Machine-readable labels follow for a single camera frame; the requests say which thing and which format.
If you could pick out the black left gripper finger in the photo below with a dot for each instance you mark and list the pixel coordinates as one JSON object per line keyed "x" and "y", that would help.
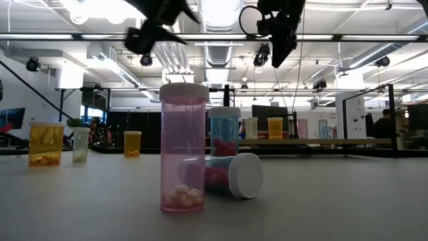
{"x": 175, "y": 8}
{"x": 140, "y": 41}

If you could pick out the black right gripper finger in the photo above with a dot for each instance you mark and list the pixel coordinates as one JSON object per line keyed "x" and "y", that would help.
{"x": 282, "y": 47}

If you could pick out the orange pill bottle white cap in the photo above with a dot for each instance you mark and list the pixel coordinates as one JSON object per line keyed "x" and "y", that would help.
{"x": 132, "y": 144}
{"x": 275, "y": 129}
{"x": 46, "y": 144}

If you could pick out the small pink pill bottle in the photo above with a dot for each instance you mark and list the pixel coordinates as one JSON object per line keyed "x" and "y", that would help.
{"x": 302, "y": 129}

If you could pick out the green pill bottle white cap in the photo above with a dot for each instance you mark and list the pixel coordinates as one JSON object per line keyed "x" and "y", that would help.
{"x": 252, "y": 129}
{"x": 80, "y": 144}

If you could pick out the blue pill bottle red pills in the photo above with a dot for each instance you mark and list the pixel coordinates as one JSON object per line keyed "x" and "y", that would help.
{"x": 245, "y": 175}
{"x": 224, "y": 129}

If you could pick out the wooden shelf board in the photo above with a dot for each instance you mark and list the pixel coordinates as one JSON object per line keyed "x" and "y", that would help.
{"x": 334, "y": 142}

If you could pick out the black ceiling lamp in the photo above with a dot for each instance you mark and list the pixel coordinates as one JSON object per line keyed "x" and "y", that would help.
{"x": 32, "y": 64}
{"x": 146, "y": 60}
{"x": 382, "y": 61}
{"x": 262, "y": 53}
{"x": 320, "y": 84}

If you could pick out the black overhead beam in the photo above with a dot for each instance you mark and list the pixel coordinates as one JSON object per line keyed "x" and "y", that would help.
{"x": 76, "y": 37}

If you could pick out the black background monitor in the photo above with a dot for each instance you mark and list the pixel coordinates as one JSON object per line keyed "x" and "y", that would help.
{"x": 262, "y": 112}
{"x": 418, "y": 117}

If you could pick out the small green background plant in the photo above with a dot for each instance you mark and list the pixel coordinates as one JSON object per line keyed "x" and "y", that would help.
{"x": 74, "y": 122}

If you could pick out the person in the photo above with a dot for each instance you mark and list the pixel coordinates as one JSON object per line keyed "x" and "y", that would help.
{"x": 382, "y": 125}

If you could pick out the blue screen monitor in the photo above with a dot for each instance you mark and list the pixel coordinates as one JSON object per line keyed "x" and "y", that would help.
{"x": 12, "y": 117}

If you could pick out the grey table mat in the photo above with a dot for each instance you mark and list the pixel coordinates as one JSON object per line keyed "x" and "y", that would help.
{"x": 317, "y": 207}

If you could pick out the black background metal frame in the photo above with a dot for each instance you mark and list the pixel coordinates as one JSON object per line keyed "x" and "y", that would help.
{"x": 127, "y": 89}

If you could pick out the silver ceiling duct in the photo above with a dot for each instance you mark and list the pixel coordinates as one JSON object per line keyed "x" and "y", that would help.
{"x": 217, "y": 55}

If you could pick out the black aluminium table frame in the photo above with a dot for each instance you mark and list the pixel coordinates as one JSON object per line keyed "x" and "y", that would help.
{"x": 301, "y": 152}

